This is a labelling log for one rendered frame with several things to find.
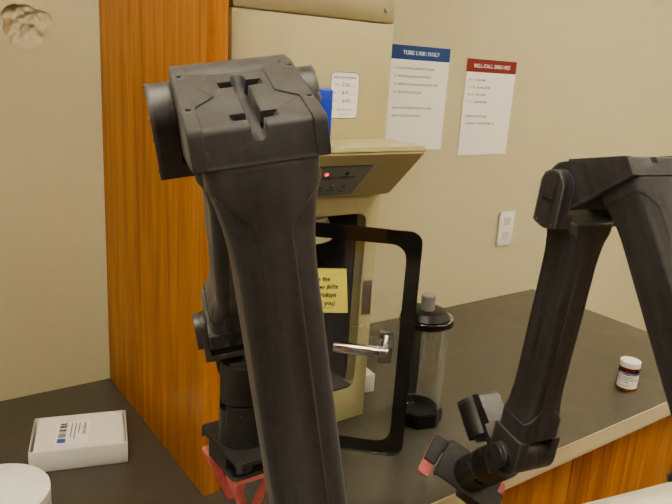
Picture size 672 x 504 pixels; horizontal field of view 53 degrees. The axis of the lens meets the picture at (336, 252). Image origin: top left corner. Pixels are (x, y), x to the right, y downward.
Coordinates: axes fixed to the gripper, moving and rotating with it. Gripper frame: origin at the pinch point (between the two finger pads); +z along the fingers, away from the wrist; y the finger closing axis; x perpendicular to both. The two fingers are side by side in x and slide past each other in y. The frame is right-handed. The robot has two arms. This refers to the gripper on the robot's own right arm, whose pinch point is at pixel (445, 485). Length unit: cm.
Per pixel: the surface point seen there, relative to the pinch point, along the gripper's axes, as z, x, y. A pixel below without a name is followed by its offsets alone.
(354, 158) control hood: -26, -26, 44
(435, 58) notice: 10, -105, 48
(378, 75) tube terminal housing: -26, -46, 50
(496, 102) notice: 22, -120, 27
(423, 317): 0.9, -26.3, 17.3
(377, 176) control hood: -19, -32, 40
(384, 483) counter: 6.2, 3.6, 7.9
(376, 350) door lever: -14.0, -5.6, 23.3
